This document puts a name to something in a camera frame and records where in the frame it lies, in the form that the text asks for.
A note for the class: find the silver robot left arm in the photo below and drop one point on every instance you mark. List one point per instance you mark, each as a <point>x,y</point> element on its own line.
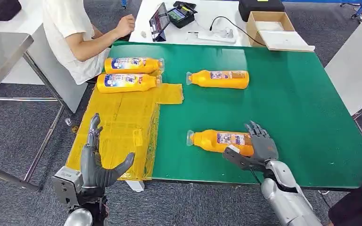
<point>78,218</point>

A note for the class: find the yellow sheet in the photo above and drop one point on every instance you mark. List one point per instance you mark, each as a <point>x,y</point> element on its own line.
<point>118,124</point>

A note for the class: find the small clear cap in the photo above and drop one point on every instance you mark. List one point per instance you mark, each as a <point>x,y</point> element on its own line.
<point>68,121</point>

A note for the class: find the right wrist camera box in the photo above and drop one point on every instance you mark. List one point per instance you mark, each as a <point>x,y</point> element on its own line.
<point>240,159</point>

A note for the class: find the green mat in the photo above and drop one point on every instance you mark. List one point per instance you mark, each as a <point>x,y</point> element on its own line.
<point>293,109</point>

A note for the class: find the black case with screen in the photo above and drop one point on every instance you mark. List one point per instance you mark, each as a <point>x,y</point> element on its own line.
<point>180,18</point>

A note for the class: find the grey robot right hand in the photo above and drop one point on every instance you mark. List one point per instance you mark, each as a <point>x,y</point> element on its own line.
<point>263,148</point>

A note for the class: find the blue post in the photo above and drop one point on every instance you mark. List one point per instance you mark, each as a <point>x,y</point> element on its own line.
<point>124,3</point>

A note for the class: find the small white wad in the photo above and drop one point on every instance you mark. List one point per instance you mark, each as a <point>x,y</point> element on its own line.
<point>143,34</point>

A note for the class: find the white power strip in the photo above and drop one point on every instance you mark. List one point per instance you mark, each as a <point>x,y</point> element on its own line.
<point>213,37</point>

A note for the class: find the grey side table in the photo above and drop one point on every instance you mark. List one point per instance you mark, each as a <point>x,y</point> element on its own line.
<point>356,68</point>

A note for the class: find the person's right hand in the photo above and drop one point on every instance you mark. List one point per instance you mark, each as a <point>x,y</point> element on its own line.
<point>125,25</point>

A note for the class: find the white table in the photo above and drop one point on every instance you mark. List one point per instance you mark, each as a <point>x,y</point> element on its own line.
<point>206,9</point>

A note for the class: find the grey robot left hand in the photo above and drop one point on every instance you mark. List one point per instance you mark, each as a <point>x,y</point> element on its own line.
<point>92,168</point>

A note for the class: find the steel bench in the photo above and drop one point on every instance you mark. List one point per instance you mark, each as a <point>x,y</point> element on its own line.
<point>0,56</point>

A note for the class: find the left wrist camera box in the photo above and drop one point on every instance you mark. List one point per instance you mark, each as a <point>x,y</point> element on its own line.
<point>67,187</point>

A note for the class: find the orange drink bottle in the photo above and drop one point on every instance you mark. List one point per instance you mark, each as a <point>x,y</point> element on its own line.
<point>206,142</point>
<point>146,84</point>
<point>149,66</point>
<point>206,80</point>

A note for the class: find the white flat board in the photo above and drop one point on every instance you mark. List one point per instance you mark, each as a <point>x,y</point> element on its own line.
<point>285,41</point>

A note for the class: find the white sheet in box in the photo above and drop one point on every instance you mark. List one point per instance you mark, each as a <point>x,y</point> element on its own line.
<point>269,26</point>

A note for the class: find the cardboard box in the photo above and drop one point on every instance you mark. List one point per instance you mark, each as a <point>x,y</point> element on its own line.
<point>251,31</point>

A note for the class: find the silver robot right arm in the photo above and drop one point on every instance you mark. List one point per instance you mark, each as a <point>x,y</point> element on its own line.
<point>287,199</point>

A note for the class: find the white table bracket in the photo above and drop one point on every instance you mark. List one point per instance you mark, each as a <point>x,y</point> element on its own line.
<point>135,186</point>

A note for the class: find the black tablet on stand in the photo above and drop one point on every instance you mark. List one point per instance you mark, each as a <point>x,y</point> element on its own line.
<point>159,20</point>

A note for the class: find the black hard case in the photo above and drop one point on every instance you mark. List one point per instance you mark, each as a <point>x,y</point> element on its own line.
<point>260,9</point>

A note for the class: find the white plug adapter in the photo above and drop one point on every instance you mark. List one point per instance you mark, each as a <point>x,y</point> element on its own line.
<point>228,32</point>

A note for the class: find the person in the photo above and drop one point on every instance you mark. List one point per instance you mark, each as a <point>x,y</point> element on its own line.
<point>65,31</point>

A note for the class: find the black object beside table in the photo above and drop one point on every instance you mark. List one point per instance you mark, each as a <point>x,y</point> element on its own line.
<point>349,212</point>

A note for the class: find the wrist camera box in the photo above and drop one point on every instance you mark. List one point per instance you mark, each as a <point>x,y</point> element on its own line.
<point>67,187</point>
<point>240,159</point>

